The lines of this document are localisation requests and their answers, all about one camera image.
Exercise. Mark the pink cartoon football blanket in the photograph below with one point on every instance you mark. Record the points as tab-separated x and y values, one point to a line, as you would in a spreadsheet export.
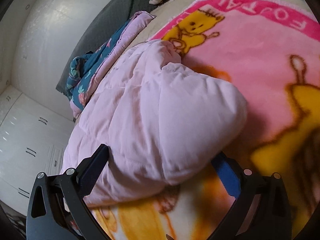
269	49

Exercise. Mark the light pink quilted jacket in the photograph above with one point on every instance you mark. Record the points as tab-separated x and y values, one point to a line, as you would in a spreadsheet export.
162	121

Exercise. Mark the dark grey headboard cover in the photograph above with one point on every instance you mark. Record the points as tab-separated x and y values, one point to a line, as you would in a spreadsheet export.
105	24

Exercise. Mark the white wardrobe with drawers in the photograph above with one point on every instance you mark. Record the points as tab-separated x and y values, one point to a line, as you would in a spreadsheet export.
33	140

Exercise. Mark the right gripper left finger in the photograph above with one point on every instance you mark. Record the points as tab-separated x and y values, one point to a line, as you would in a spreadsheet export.
56	206

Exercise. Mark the blue floral pink quilt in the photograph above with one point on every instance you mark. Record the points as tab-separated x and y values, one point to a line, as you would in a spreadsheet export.
87	71

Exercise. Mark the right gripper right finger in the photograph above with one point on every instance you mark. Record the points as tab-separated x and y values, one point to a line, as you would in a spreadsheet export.
261	208

